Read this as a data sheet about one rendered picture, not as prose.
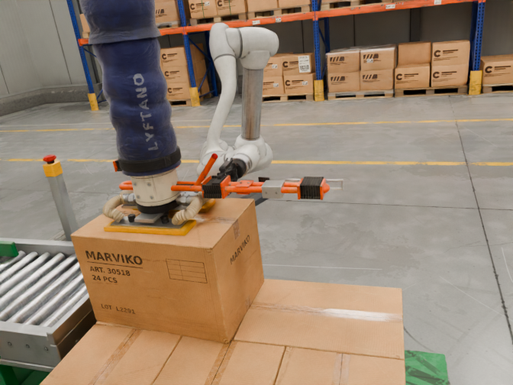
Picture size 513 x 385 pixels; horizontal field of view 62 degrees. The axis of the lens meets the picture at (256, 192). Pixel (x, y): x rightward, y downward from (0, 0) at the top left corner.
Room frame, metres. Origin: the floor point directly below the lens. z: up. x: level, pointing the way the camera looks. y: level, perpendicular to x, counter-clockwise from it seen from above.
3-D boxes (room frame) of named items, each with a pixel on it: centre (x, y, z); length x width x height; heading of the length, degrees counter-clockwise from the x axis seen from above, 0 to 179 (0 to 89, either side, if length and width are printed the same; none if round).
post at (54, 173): (2.33, 1.12, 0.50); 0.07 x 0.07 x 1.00; 71
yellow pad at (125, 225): (1.45, 0.41, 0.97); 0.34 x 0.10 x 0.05; 70
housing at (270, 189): (1.39, -0.06, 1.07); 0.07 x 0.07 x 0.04; 70
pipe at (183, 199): (1.54, 0.38, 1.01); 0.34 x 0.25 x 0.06; 70
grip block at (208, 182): (1.46, 0.14, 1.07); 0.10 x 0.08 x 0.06; 160
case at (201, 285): (1.54, 0.36, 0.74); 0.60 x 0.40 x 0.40; 67
